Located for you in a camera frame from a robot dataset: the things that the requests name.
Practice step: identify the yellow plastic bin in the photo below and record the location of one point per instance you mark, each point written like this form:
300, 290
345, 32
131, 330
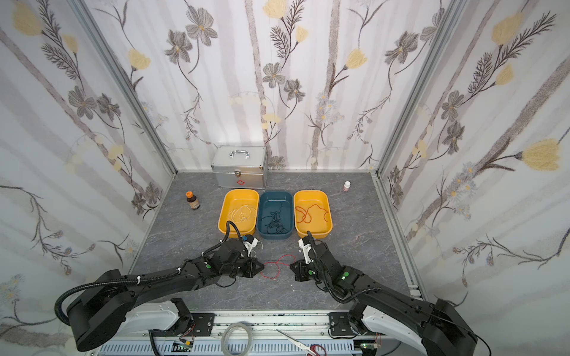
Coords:
240, 206
312, 214

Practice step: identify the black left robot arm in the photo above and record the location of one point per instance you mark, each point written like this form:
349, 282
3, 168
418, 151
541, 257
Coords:
95, 311

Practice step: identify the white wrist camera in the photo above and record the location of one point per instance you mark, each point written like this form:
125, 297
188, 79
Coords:
250, 242
306, 247

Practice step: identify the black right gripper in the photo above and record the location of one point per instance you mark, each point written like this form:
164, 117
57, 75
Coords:
307, 269

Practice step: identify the brown bottle orange cap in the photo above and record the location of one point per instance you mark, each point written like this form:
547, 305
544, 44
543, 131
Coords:
192, 200

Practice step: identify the silver aluminium first-aid case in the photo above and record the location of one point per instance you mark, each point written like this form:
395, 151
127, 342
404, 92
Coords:
240, 167

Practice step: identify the left yellow plastic bin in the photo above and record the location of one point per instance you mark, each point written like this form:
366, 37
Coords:
240, 206

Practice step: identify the right yellow plastic bin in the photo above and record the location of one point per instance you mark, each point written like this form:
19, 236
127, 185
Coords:
312, 214

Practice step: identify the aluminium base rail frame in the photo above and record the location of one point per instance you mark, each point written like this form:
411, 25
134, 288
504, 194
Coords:
255, 333

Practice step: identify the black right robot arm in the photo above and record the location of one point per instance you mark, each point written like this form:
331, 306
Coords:
430, 328

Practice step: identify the scissors on rail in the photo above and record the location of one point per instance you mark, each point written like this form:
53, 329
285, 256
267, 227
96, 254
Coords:
299, 344

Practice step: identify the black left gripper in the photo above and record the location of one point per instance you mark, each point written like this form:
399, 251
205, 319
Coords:
245, 266

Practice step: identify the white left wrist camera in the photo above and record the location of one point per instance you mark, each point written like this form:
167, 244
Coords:
250, 242

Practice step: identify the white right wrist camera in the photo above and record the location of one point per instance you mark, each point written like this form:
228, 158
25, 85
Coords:
306, 247

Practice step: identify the dark teal plastic bin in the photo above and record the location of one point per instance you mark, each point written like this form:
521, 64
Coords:
275, 215

